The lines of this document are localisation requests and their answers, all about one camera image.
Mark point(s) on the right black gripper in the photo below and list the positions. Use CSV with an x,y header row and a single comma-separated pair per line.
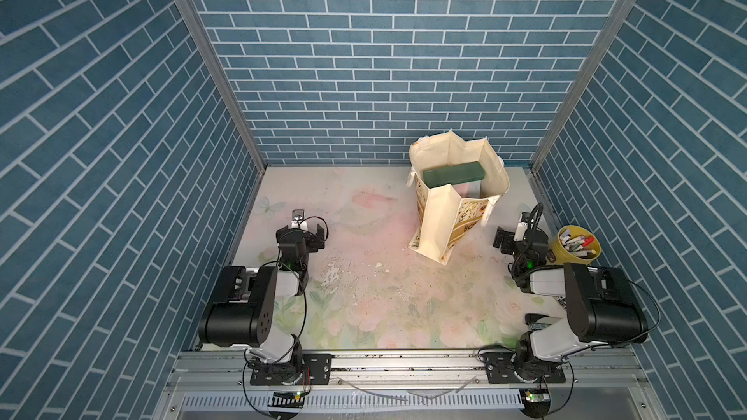
x,y
505,239

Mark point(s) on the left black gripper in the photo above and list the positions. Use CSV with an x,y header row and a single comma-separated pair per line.
x,y
309,236

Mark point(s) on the dark green pencil case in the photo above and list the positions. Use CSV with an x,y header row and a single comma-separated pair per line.
x,y
457,174

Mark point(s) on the cream canvas tote bag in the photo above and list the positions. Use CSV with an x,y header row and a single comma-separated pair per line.
x,y
446,214

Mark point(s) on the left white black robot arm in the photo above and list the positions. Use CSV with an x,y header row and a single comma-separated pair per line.
x,y
239,313

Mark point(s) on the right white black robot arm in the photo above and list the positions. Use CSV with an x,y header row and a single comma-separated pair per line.
x,y
601,308

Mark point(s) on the yellow pen holder cup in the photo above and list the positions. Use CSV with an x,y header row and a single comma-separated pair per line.
x,y
573,245

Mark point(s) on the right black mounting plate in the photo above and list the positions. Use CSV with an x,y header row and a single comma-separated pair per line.
x,y
504,367

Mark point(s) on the black mounting plate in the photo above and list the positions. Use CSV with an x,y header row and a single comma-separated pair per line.
x,y
306,369
504,367

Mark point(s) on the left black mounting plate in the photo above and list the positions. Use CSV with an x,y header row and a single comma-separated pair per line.
x,y
306,369

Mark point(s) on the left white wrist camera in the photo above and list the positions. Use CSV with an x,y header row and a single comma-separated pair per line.
x,y
298,217

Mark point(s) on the aluminium front rail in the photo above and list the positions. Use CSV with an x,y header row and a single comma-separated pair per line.
x,y
409,384

